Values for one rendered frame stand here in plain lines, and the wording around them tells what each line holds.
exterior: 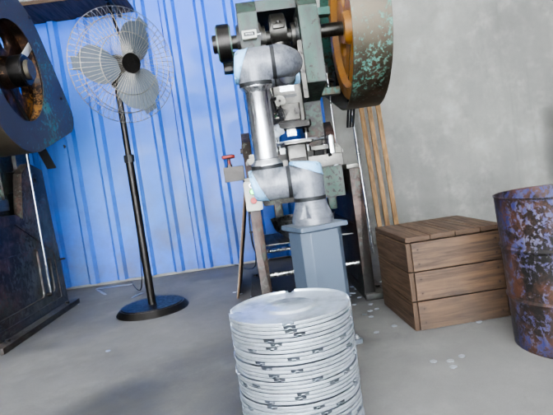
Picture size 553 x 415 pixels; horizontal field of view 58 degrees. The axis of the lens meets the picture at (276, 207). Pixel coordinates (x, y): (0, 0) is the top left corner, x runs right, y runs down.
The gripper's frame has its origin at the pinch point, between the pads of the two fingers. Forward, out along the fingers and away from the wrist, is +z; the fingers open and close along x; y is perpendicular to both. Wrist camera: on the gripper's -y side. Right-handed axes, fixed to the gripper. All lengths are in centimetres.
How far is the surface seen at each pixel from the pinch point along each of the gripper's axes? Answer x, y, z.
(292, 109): 20.4, -0.3, -9.0
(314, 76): 32.1, 10.1, -19.9
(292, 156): 6.1, 1.4, 10.3
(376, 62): 35, 42, -18
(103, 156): 21, -176, -8
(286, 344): -116, 82, 14
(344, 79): 68, 4, -9
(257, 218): -24.4, -5.9, 27.8
